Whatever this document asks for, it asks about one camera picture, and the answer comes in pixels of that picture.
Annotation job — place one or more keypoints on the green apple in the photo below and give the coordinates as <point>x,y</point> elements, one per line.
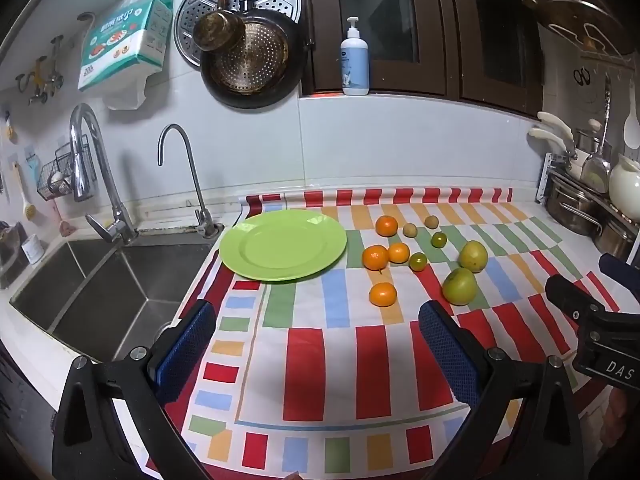
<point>473,256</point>
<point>459,286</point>

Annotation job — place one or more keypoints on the small white jar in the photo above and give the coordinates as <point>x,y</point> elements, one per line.
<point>32,250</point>

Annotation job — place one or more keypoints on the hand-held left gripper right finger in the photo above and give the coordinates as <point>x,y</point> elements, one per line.
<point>450,355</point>

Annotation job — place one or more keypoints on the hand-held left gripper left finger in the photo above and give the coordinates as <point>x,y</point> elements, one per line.
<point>185,355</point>

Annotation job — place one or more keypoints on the clear plastic bag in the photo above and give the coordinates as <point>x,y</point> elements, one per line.
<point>125,92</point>

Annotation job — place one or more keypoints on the white pump soap bottle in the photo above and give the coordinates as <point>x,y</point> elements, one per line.
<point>355,67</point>

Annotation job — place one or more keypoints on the dark wooden window frame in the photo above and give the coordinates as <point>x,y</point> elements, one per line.
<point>440,75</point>

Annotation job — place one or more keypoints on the thin gooseneck faucet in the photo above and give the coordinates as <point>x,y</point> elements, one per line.
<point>192,170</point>

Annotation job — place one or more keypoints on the stainless steel pot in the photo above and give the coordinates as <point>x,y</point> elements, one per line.
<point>617,237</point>
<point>575,205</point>

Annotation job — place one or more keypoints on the black frying pan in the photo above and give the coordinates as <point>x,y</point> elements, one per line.
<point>250,80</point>

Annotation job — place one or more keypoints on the green white bag box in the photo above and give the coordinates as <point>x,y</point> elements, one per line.
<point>125,40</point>

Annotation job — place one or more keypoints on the stainless steel sink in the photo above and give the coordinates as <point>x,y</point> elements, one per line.
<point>115,295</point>

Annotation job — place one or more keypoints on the small brass pot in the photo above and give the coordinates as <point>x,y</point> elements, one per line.
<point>217,30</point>

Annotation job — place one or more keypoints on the white dish brush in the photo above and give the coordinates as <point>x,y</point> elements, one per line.
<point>27,205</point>

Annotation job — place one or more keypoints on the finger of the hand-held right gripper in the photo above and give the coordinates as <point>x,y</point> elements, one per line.
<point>575,297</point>
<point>625,272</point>

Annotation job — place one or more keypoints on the brown kiwi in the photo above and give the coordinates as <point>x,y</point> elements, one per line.
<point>431,221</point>
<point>410,230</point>

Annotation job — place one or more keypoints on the green plate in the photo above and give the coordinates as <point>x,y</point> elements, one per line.
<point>282,245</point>

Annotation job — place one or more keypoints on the round metal steamer tray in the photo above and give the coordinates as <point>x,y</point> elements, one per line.
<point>195,10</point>

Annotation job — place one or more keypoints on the black scissors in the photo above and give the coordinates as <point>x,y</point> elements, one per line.
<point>582,76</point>

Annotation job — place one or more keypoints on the white plastic spoon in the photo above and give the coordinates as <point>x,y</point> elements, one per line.
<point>631,125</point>

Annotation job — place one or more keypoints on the bicycle shaped wall hook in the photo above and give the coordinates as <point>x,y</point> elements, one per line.
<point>42,75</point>

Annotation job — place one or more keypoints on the large chrome faucet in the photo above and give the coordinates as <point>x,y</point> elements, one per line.
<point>107,195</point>

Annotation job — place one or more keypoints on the orange mandarin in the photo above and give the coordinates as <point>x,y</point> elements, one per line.
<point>386,225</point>
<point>382,294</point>
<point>375,257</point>
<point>399,252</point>

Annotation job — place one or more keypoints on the striped colourful tablecloth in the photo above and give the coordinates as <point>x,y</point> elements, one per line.
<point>320,360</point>

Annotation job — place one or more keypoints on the white ceramic pitcher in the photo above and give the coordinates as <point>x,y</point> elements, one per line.
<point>625,182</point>

